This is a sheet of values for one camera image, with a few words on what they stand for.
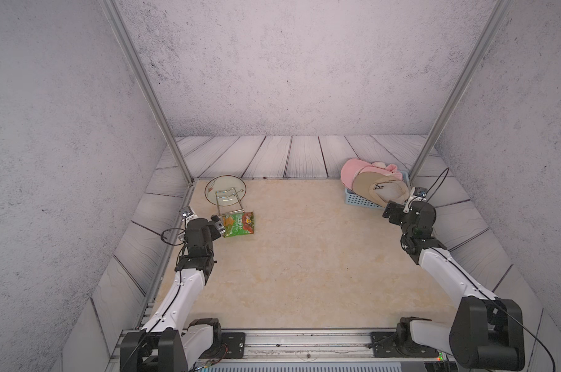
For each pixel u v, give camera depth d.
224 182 0.99
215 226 0.78
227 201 1.07
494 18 0.72
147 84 0.87
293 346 0.74
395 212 0.77
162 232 0.60
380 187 1.04
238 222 0.99
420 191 0.72
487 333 0.40
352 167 1.09
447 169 0.99
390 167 1.11
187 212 0.71
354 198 1.07
